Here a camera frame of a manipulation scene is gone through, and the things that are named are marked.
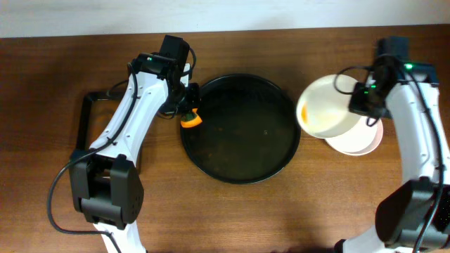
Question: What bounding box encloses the left black cable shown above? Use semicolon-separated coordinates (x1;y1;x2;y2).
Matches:
46;47;197;253

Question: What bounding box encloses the green and orange sponge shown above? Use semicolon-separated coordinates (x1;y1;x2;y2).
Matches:
180;108;203;129

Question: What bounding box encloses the white plate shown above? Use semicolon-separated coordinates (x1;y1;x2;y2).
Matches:
296;74;361;138

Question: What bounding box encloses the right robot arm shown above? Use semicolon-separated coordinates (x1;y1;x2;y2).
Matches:
334;37;449;253

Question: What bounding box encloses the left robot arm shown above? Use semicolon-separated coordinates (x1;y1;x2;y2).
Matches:
67;35;202;252

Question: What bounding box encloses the round black tray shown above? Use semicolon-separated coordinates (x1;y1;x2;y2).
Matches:
180;74;301;184

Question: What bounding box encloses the rectangular black sponge tray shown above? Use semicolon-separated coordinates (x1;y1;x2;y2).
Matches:
70;91;122;160

